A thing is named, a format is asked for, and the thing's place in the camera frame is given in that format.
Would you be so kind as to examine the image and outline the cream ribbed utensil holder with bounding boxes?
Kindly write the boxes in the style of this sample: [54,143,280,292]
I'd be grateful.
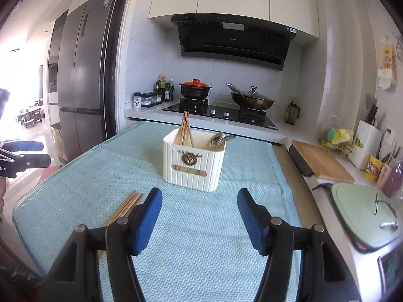
[162,128,227,193]

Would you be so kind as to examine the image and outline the black clay pot red lid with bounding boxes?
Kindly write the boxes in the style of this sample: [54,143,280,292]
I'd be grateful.
[178,79,213,99]

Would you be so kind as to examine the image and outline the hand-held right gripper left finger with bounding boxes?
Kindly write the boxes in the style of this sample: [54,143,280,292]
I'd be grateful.
[41,188,163,302]

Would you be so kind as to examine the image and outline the large steel spoon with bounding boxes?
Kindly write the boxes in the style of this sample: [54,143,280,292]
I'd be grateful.
[209,132,226,150]

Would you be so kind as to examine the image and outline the hanging wire trivet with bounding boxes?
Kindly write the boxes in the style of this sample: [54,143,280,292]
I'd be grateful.
[390,31,403,60]

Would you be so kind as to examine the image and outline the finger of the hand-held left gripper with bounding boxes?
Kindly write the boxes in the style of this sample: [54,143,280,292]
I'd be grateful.
[0,153,51,173]
[0,141,45,152]

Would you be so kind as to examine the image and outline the dark sauce bottle yellow label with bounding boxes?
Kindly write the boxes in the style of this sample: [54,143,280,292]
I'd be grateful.
[156,74,167,102]

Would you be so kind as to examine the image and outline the dining table and chairs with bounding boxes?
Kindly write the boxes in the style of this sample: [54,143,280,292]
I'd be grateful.
[14,105,43,128]

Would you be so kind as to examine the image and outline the white knife block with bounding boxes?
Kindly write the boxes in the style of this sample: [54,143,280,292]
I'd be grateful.
[348,120,383,170]

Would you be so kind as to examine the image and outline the grey refrigerator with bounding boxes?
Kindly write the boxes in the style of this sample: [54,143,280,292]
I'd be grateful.
[57,0,120,164]

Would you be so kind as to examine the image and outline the dark tall cabinet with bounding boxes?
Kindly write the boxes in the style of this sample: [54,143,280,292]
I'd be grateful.
[47,9,69,104]

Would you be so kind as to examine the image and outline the purple soap dispenser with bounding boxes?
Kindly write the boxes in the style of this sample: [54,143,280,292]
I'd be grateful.
[382,160,403,199]

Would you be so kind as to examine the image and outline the hanging printed packet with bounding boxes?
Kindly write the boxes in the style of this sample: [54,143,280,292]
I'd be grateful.
[377,39,398,89]

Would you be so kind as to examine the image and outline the wooden cutting board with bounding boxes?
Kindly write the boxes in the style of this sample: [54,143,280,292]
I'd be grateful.
[291,140,356,183]

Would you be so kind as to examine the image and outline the black range hood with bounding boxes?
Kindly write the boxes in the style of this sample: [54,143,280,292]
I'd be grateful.
[171,14,298,71]

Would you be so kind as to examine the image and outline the yellow paper cup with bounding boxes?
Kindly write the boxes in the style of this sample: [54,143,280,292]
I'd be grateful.
[365,154,386,181]

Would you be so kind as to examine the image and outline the light blue towel mat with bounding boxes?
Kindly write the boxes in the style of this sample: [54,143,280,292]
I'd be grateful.
[13,121,303,302]

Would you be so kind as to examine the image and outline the dark wok with glass lid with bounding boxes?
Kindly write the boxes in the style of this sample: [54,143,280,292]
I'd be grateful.
[230,86,275,111]

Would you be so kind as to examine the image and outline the row of black-capped spice jars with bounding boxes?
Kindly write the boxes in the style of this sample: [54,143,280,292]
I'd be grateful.
[141,92,164,107]

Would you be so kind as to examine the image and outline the black tray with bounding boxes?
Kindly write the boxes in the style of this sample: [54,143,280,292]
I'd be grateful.
[288,145,315,177]

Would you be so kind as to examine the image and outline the bundle of wooden chopsticks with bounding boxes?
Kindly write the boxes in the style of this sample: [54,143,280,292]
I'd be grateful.
[105,191,144,227]

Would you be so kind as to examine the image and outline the cardboard box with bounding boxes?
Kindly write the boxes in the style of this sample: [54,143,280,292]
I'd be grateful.
[51,126,68,164]

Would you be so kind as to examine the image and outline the black gas stove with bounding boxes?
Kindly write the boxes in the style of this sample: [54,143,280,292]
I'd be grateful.
[162,99,278,131]

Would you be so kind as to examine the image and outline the pink bottle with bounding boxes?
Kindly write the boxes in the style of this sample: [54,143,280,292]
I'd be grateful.
[377,164,394,189]

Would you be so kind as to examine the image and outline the dark glass kettle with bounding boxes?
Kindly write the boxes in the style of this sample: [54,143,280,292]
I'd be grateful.
[284,101,300,125]

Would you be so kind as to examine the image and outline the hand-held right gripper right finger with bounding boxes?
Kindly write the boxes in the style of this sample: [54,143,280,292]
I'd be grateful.
[237,188,362,302]

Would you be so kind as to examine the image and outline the knives in block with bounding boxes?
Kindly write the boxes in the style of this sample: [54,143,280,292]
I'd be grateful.
[365,94,378,123]

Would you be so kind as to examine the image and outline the steel ladle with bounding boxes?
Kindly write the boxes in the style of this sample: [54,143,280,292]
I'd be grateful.
[226,83,244,98]

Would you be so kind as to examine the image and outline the green cutting board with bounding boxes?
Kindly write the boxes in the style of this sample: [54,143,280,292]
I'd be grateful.
[330,182,399,249]

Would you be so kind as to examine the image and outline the yellow green plastic bag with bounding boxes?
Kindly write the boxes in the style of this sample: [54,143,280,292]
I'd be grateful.
[318,116,364,158]

